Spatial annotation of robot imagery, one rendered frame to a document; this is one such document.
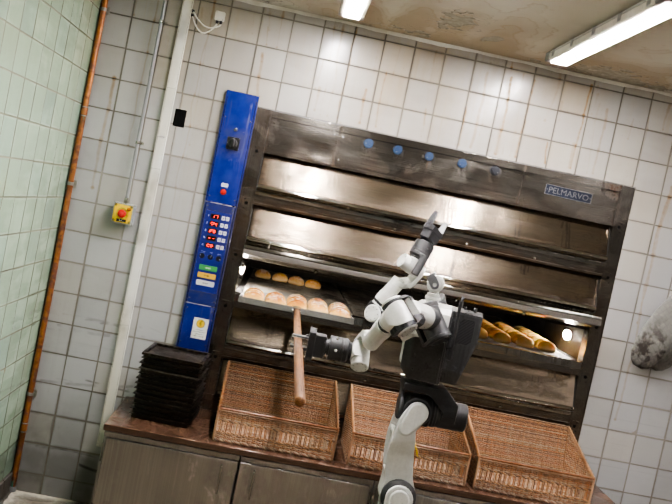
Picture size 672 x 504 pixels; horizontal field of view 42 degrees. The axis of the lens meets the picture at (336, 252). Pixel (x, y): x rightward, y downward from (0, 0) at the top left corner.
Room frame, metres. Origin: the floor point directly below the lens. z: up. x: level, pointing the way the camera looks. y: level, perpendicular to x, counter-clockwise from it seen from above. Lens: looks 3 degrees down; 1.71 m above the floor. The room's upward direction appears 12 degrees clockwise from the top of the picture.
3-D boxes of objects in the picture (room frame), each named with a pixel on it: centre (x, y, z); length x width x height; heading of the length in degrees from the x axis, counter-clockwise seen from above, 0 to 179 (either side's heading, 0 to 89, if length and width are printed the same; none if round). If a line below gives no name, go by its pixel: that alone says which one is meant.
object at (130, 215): (4.19, 1.05, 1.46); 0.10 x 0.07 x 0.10; 94
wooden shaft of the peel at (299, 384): (3.06, 0.07, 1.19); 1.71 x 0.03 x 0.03; 4
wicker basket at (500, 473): (4.11, -1.08, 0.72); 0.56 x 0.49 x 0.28; 93
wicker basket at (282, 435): (4.03, 0.12, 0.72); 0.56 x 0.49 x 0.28; 95
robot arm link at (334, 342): (3.15, -0.03, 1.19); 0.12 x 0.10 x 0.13; 93
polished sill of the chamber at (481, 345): (4.36, -0.45, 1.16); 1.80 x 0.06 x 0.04; 94
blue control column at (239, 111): (5.19, 0.66, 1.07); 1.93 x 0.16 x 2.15; 4
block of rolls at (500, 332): (4.82, -1.00, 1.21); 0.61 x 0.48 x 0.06; 4
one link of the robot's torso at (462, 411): (3.46, -0.51, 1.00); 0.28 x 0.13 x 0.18; 93
